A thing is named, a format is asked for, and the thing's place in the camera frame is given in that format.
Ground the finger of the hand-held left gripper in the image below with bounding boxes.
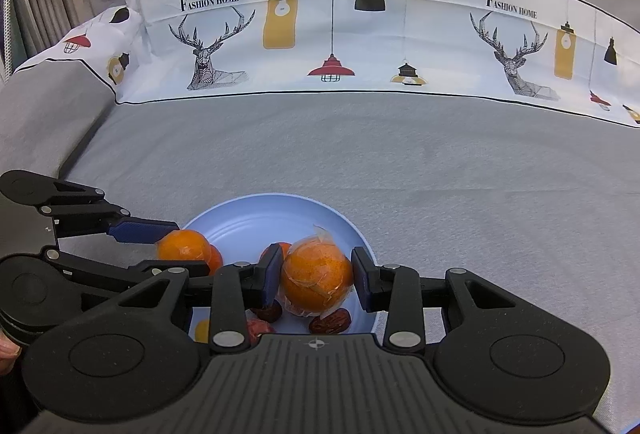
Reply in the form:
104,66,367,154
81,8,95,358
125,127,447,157
42,181,180,244
45,250,211,298

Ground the person's left hand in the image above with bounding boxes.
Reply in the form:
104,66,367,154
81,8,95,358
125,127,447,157
0,333,23,376

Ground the plastic orange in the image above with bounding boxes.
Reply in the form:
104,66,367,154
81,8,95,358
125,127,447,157
276,225,357,319
156,229,212,265

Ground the light blue plate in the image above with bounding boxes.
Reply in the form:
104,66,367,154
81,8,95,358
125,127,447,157
182,193,379,346

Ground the small red date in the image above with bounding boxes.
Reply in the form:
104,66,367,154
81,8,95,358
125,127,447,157
248,300,284,324

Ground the red ball fruit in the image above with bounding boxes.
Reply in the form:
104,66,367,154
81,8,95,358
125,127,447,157
245,318,276,346

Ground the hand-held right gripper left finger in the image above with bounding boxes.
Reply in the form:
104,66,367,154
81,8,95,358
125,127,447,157
120,243,284,353

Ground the large red date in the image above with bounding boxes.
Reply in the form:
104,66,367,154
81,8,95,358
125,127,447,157
308,308,352,336

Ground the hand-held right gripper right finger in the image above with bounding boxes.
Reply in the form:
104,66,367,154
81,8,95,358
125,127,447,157
351,247,521,351

